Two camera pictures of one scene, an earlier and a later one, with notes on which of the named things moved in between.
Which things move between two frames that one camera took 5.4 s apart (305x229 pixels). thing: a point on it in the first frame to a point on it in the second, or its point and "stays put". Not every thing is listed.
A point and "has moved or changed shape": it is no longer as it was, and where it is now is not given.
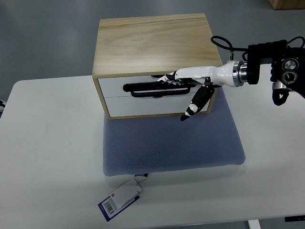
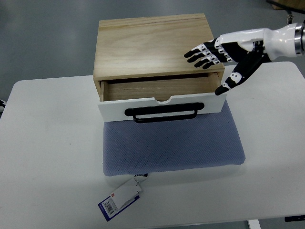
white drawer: [113, 87] has moved or changed shape
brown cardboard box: [278, 5] stays put
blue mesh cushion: [137, 145] stays put
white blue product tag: [122, 197] stays put
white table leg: [254, 224] stays put
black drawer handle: [158, 89] to [149, 114]
